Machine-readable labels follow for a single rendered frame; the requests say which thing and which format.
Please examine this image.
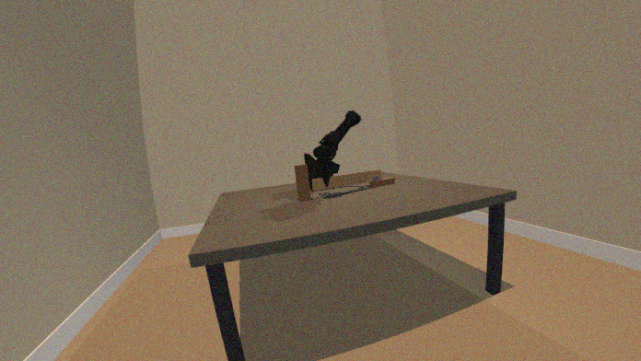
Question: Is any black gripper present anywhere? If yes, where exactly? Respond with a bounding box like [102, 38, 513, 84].
[312, 157, 338, 187]

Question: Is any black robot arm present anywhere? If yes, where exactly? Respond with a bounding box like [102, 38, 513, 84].
[313, 110, 361, 170]

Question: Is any brown wooden rail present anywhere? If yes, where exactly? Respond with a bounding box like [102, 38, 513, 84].
[312, 169, 381, 192]

